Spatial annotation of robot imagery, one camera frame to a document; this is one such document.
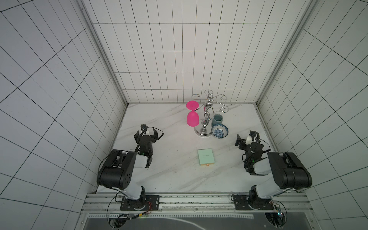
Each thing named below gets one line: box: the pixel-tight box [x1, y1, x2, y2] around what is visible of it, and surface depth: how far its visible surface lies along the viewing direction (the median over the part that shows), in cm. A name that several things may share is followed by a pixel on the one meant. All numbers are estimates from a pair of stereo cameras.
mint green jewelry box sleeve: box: [197, 148, 216, 167], surface depth 88 cm
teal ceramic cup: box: [211, 113, 224, 126], surface depth 104 cm
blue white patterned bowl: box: [211, 123, 229, 139], surface depth 102 cm
